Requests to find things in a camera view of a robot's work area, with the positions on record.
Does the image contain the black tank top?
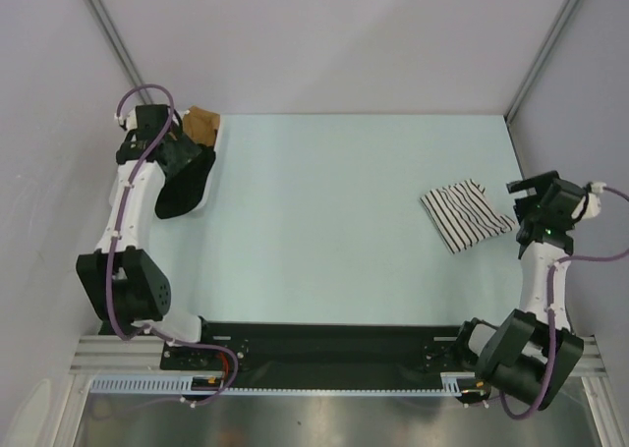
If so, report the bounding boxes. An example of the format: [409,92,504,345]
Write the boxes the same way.
[155,145,216,220]

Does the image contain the striped white tank top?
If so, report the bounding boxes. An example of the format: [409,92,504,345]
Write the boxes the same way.
[419,179,517,254]

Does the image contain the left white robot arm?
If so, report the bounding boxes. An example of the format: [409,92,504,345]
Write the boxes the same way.
[76,104,222,368]

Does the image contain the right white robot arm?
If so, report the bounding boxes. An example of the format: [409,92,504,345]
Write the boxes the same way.
[453,171,605,419]

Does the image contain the brown tank top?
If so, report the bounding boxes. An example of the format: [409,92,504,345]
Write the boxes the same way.
[182,106,221,147]

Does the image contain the white plastic basket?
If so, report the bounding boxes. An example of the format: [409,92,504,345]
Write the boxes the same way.
[116,104,222,213]

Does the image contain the left aluminium corner post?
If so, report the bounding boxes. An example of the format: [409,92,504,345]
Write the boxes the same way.
[84,0,144,87]

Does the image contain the aluminium corner post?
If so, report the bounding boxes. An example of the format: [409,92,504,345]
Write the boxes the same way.
[84,0,144,87]
[503,0,584,126]

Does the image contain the slotted cable duct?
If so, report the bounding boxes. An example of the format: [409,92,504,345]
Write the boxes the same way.
[89,374,490,398]

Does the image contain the right aluminium corner post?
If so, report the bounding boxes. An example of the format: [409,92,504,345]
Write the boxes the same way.
[503,0,584,126]

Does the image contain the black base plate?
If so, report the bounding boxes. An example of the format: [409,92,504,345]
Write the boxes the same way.
[97,318,575,392]

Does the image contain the aluminium frame rail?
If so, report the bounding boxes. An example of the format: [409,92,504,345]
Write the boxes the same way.
[69,335,607,377]

